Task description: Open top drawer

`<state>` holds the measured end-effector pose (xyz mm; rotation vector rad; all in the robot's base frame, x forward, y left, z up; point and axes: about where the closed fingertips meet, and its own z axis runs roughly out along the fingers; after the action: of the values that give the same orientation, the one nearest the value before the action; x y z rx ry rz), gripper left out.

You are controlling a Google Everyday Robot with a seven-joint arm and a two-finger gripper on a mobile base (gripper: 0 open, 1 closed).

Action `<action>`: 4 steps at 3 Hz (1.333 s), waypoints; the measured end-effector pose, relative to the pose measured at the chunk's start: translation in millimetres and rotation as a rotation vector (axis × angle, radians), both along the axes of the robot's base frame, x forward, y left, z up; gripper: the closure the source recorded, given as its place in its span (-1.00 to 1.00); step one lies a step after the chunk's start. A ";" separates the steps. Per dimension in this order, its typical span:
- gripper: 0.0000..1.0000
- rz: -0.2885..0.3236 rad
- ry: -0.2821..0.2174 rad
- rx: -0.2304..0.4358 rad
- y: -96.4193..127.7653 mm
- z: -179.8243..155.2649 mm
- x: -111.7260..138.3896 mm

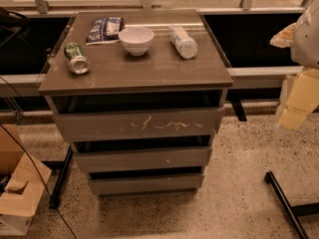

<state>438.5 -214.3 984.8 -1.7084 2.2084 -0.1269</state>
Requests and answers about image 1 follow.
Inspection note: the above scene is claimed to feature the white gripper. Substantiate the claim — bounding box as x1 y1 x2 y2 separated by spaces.
270 23 319 129

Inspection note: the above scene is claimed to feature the grey top drawer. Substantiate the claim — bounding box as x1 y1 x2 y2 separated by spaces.
54 108 223 142

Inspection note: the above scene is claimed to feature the grey drawer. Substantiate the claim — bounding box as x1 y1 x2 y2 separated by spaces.
88 173 203 195
54 108 223 142
75 146 211 173

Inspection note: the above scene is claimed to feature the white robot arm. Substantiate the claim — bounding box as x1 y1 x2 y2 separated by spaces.
270 0 319 130

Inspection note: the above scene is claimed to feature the grey middle drawer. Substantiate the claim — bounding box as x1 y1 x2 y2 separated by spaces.
75 146 211 173

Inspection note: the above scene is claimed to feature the grey drawer cabinet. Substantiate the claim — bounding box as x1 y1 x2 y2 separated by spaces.
38 9 234 197

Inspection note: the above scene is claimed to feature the grey bottom drawer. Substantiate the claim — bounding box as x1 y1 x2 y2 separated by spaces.
88 173 203 195

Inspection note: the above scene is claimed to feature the clear plastic bottle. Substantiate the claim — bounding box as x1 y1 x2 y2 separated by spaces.
168 25 198 59

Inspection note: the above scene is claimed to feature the black stand leg right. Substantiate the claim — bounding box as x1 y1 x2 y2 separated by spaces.
264 171 319 239

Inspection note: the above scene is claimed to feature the white ceramic bowl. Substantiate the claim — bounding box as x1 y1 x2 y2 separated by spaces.
119 27 155 56

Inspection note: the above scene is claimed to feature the blue white snack bag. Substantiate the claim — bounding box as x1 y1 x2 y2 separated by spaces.
86 17 125 45

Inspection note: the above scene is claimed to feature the green soda can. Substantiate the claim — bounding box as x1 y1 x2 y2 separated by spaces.
64 42 90 75

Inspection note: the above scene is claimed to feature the black table leg left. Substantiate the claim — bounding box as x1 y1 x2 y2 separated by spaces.
49 147 73 209

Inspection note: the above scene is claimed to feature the black chair left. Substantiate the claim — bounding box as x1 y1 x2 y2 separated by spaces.
0 7 30 48

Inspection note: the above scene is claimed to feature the cardboard box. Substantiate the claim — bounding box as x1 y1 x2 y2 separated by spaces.
0 124 51 236

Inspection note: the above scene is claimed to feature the black floor cable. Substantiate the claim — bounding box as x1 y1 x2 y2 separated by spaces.
0 77 78 239

